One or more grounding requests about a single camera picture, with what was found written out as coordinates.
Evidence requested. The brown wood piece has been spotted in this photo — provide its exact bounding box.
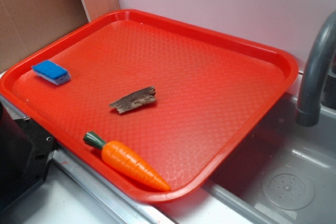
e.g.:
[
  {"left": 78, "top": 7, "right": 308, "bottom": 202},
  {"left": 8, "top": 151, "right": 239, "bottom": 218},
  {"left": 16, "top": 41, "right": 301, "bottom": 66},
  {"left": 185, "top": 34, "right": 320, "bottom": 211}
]
[{"left": 109, "top": 86, "right": 156, "bottom": 114}]

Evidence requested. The grey plastic sink basin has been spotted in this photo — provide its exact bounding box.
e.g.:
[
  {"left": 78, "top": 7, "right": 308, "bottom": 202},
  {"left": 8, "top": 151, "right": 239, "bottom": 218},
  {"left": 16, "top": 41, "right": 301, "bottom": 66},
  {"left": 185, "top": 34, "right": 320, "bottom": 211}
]
[{"left": 158, "top": 80, "right": 335, "bottom": 223}]

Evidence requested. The grey sink faucet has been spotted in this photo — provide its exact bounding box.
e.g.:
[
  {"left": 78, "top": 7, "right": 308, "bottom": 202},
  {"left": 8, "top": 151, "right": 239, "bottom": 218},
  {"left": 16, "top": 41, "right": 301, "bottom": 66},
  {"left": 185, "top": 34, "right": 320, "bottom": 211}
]
[{"left": 296, "top": 12, "right": 335, "bottom": 127}]

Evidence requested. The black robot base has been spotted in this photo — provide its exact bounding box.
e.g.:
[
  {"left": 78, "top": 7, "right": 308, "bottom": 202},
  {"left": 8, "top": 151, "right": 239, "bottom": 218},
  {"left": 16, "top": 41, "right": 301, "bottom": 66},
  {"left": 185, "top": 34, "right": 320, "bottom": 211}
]
[{"left": 1, "top": 105, "right": 55, "bottom": 213}]

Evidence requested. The blue sponge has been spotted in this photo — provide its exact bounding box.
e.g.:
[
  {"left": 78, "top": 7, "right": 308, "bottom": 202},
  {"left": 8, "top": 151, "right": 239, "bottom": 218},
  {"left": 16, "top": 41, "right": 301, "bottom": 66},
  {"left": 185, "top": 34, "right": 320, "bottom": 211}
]
[{"left": 31, "top": 60, "right": 71, "bottom": 86}]

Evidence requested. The red plastic tray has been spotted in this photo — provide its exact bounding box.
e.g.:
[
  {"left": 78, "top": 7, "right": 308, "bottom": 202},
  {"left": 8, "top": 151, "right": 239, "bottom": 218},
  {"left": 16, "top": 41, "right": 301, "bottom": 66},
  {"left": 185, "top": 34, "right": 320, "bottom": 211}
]
[{"left": 1, "top": 10, "right": 298, "bottom": 203}]

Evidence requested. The brown cardboard panel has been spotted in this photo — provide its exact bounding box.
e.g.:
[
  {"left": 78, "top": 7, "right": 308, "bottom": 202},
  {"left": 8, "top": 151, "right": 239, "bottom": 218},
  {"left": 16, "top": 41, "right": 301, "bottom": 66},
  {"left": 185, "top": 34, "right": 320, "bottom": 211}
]
[{"left": 1, "top": 0, "right": 120, "bottom": 72}]

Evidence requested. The orange toy carrot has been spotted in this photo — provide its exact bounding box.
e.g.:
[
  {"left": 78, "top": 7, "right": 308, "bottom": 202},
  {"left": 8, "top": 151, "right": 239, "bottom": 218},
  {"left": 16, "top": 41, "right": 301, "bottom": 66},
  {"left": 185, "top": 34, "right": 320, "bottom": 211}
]
[{"left": 83, "top": 132, "right": 171, "bottom": 191}]

